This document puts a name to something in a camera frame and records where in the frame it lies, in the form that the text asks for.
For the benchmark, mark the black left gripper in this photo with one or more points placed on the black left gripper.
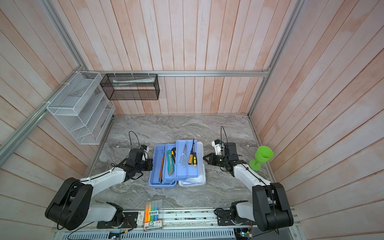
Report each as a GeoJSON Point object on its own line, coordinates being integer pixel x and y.
{"type": "Point", "coordinates": [150, 162]}

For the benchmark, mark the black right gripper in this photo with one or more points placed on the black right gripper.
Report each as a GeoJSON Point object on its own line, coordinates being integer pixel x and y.
{"type": "Point", "coordinates": [211, 160]}

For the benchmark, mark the yellow black handled screwdriver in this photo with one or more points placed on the yellow black handled screwdriver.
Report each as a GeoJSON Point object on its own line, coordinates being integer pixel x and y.
{"type": "Point", "coordinates": [193, 156]}

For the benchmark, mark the orange handled screwdriver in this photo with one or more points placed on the orange handled screwdriver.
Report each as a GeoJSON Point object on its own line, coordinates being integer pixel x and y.
{"type": "Point", "coordinates": [162, 168]}

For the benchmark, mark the silver metal tool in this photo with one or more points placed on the silver metal tool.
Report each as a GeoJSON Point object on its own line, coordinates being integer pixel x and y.
{"type": "Point", "coordinates": [183, 159]}

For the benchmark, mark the teal utility knife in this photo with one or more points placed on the teal utility knife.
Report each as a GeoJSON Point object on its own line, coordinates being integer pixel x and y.
{"type": "Point", "coordinates": [170, 163]}

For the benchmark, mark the yellow black utility knife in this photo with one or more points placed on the yellow black utility knife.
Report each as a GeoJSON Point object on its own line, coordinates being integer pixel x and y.
{"type": "Point", "coordinates": [173, 153]}

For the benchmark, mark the white toolbox lid pink handle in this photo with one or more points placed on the white toolbox lid pink handle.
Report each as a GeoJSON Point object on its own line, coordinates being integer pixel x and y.
{"type": "Point", "coordinates": [191, 176]}

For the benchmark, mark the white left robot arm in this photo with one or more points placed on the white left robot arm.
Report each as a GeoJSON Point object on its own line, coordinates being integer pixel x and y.
{"type": "Point", "coordinates": [71, 206]}

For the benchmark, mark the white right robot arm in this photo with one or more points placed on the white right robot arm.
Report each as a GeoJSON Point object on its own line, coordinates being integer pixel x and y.
{"type": "Point", "coordinates": [269, 208]}

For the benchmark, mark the highlighter marker pack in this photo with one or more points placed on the highlighter marker pack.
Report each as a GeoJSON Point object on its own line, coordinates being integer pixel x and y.
{"type": "Point", "coordinates": [153, 216]}

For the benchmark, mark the green plastic goblet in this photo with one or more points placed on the green plastic goblet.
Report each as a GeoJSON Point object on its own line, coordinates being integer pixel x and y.
{"type": "Point", "coordinates": [262, 155]}

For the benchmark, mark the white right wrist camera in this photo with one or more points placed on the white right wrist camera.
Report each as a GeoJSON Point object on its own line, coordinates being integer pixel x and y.
{"type": "Point", "coordinates": [218, 146]}

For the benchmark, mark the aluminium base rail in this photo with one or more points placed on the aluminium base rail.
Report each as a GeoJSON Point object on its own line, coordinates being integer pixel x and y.
{"type": "Point", "coordinates": [182, 224]}

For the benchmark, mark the white wire mesh shelf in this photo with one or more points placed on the white wire mesh shelf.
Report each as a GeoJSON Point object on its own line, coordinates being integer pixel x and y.
{"type": "Point", "coordinates": [84, 113]}

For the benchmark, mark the black wire mesh basket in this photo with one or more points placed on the black wire mesh basket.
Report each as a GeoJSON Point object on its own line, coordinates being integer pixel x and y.
{"type": "Point", "coordinates": [131, 87]}

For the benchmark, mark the horizontal aluminium wall rail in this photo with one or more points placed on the horizontal aluminium wall rail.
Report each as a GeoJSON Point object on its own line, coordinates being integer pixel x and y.
{"type": "Point", "coordinates": [193, 73]}

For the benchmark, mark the left aluminium frame rail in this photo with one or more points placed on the left aluminium frame rail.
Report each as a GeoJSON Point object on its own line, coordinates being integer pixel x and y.
{"type": "Point", "coordinates": [20, 135]}

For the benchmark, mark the right aluminium frame post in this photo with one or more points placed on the right aluminium frame post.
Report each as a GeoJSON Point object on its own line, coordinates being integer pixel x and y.
{"type": "Point", "coordinates": [280, 31]}

